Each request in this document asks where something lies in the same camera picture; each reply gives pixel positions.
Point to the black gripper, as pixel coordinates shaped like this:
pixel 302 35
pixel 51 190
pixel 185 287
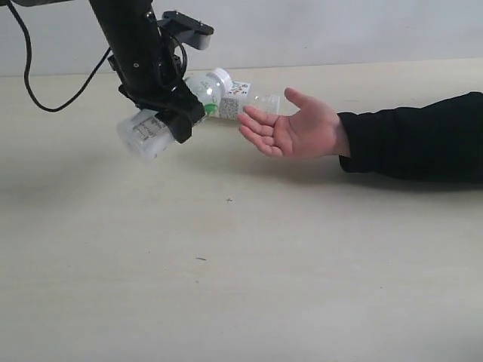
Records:
pixel 150 62

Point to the white bottle green label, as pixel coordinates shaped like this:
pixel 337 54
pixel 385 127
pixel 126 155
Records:
pixel 149 132

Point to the clear bottle white printed label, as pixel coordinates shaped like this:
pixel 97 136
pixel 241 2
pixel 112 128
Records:
pixel 244 94

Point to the forearm in black sleeve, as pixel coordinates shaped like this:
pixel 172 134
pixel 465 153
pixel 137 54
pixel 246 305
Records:
pixel 441 142

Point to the bare open human hand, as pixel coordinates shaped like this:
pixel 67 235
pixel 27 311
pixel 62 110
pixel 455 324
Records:
pixel 313 131

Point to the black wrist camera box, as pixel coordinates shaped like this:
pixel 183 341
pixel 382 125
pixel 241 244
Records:
pixel 187 30

